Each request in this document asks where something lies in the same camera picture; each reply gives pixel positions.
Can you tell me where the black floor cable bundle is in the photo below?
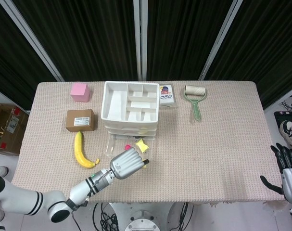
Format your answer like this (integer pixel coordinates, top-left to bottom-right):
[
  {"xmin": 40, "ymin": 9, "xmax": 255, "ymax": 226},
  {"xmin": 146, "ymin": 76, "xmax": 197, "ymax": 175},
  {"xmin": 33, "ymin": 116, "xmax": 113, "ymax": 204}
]
[
  {"xmin": 174, "ymin": 202, "xmax": 195, "ymax": 231},
  {"xmin": 92, "ymin": 202, "xmax": 124, "ymax": 231}
]

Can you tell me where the brown cardboard box with label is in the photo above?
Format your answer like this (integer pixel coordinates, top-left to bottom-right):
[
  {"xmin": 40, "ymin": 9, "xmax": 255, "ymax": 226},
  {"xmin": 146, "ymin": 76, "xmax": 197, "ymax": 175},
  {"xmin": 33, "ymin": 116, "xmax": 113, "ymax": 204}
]
[{"xmin": 65, "ymin": 109, "xmax": 98, "ymax": 132}]

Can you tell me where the clear plastic drawer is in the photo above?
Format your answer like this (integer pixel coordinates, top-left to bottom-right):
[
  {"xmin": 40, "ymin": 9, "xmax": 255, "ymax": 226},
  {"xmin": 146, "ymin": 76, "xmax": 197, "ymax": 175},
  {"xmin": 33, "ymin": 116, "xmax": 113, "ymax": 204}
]
[{"xmin": 104, "ymin": 134, "xmax": 152, "ymax": 160}]

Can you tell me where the yellow banana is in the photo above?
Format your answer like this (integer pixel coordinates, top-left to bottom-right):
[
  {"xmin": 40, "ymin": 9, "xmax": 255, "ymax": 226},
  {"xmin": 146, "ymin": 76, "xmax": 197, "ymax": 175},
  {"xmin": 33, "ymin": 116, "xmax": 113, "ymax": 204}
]
[{"xmin": 74, "ymin": 131, "xmax": 100, "ymax": 168}]

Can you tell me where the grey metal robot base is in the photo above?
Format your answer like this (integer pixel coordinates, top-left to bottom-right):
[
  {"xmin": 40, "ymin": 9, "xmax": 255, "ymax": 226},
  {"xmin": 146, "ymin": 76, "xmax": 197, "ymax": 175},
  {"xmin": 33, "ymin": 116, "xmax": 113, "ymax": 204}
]
[{"xmin": 124, "ymin": 202, "xmax": 172, "ymax": 231}]

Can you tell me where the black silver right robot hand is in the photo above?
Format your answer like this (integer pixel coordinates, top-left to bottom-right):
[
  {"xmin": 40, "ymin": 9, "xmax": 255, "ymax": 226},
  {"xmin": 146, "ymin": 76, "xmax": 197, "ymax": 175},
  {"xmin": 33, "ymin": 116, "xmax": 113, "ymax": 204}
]
[{"xmin": 260, "ymin": 142, "xmax": 292, "ymax": 205}]

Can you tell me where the beige waffle tablecloth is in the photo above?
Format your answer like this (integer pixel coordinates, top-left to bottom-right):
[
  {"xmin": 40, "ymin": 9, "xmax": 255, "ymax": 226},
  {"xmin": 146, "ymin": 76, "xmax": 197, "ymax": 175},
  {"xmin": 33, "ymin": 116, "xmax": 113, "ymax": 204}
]
[{"xmin": 12, "ymin": 80, "xmax": 287, "ymax": 208}]

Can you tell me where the white plastic organizer frame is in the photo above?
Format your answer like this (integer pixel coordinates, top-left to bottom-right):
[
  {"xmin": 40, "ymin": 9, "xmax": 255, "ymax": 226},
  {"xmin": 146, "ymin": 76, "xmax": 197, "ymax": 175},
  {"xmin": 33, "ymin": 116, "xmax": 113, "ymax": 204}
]
[{"xmin": 101, "ymin": 81, "xmax": 160, "ymax": 142}]

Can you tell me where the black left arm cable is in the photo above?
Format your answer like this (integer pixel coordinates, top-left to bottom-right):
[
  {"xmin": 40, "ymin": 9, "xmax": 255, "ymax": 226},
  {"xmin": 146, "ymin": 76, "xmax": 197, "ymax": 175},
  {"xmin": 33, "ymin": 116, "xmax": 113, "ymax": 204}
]
[{"xmin": 86, "ymin": 176, "xmax": 106, "ymax": 201}]

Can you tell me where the green lint roller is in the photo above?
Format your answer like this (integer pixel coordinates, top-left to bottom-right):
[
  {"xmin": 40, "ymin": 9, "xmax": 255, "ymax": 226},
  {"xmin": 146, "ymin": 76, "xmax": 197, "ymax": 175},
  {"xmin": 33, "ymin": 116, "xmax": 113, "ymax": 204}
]
[{"xmin": 183, "ymin": 85, "xmax": 207, "ymax": 121}]

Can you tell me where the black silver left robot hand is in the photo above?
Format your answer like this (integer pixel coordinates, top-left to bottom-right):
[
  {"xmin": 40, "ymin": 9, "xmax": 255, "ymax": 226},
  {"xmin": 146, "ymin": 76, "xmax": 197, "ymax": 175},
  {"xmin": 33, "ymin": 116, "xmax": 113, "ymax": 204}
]
[{"xmin": 109, "ymin": 148, "xmax": 150, "ymax": 180}]

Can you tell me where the white sponge in plastic pack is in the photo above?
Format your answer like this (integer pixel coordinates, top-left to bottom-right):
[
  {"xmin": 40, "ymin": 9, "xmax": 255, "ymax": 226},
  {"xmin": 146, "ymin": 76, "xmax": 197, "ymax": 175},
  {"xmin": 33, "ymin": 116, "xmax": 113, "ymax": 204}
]
[{"xmin": 158, "ymin": 83, "xmax": 178, "ymax": 108}]

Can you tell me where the yellow packet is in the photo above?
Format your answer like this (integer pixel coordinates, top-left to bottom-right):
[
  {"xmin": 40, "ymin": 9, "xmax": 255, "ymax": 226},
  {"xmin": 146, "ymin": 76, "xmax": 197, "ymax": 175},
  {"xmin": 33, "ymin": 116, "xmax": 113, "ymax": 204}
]
[{"xmin": 135, "ymin": 139, "xmax": 150, "ymax": 154}]

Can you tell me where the white metal frame post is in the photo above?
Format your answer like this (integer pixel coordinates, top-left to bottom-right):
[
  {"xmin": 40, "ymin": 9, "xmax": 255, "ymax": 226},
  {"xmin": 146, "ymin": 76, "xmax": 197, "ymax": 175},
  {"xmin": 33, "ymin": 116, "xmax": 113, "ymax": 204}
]
[
  {"xmin": 198, "ymin": 0, "xmax": 243, "ymax": 81},
  {"xmin": 133, "ymin": 0, "xmax": 149, "ymax": 81},
  {"xmin": 0, "ymin": 0, "xmax": 64, "ymax": 82}
]

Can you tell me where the pink cube block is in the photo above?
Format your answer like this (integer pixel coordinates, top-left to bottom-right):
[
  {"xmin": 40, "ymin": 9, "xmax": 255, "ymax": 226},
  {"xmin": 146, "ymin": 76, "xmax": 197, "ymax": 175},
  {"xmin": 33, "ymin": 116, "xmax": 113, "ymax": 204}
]
[{"xmin": 70, "ymin": 83, "xmax": 90, "ymax": 103}]

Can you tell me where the white black sneaker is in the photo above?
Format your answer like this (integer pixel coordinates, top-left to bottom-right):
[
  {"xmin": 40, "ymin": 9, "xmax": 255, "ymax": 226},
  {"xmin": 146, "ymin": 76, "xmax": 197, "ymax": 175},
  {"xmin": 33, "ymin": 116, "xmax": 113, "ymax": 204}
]
[{"xmin": 279, "ymin": 120, "xmax": 292, "ymax": 151}]

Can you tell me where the black pleated curtain panel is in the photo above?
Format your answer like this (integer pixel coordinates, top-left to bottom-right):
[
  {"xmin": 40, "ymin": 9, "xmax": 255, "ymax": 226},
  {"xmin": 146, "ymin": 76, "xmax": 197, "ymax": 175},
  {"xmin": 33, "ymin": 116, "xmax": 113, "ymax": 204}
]
[
  {"xmin": 13, "ymin": 0, "xmax": 140, "ymax": 82},
  {"xmin": 0, "ymin": 0, "xmax": 58, "ymax": 110},
  {"xmin": 205, "ymin": 0, "xmax": 292, "ymax": 110},
  {"xmin": 147, "ymin": 0, "xmax": 230, "ymax": 82}
]

